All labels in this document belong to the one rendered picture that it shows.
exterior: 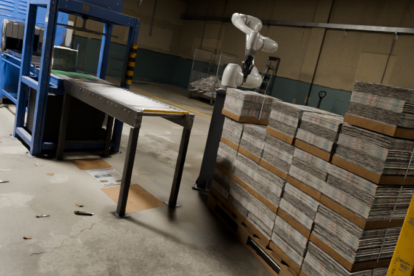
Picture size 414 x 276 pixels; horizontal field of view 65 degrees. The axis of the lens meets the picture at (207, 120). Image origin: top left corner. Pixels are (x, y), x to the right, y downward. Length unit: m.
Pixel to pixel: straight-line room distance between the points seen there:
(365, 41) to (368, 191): 7.77
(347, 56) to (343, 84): 0.71
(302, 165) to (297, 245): 0.47
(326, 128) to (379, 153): 0.35
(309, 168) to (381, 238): 0.49
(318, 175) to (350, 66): 7.53
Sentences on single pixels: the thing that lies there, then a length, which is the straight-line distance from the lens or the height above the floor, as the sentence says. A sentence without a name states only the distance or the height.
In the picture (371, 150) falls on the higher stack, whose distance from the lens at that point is 1.75.
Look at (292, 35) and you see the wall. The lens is 10.33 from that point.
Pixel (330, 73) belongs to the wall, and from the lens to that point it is 9.54.
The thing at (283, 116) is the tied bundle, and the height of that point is 0.99.
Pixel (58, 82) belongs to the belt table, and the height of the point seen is 0.76.
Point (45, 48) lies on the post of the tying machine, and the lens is 3.41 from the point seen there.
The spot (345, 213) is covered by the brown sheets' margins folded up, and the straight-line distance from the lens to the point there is 1.85.
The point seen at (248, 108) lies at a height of 0.95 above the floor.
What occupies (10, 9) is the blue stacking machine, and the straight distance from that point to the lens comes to 5.70.
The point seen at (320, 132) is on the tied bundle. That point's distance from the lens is 1.96.
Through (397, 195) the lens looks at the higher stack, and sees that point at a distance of 1.92.
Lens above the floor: 1.21
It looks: 9 degrees down
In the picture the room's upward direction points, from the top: 12 degrees clockwise
